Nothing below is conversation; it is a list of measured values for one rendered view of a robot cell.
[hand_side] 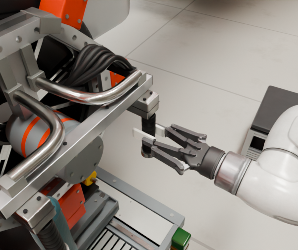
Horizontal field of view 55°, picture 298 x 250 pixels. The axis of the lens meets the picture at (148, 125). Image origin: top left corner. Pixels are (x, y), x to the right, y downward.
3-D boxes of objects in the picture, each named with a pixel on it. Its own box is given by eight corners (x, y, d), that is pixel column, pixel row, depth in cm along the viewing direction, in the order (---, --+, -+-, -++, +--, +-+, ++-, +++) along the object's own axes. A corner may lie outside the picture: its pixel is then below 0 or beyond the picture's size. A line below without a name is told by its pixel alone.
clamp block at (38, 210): (24, 189, 55) (15, 172, 52) (58, 214, 52) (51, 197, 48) (1, 209, 52) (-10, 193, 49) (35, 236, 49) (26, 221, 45)
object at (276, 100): (254, 122, 198) (269, 82, 174) (311, 142, 185) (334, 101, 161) (235, 166, 171) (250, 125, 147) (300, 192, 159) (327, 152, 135)
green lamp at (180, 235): (177, 232, 78) (178, 225, 75) (190, 240, 77) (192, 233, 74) (169, 244, 76) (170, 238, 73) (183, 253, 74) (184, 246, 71)
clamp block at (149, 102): (130, 96, 75) (129, 79, 72) (159, 109, 72) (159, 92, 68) (117, 106, 72) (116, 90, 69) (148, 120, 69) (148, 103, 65)
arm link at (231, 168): (245, 175, 71) (223, 164, 74) (255, 152, 65) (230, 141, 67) (231, 203, 66) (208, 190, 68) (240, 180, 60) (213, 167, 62)
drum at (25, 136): (52, 127, 84) (39, 89, 74) (109, 159, 76) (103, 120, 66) (12, 159, 76) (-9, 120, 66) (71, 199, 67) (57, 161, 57)
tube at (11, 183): (23, 96, 63) (6, 53, 56) (89, 131, 55) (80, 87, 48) (-56, 147, 53) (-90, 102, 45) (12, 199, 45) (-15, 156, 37)
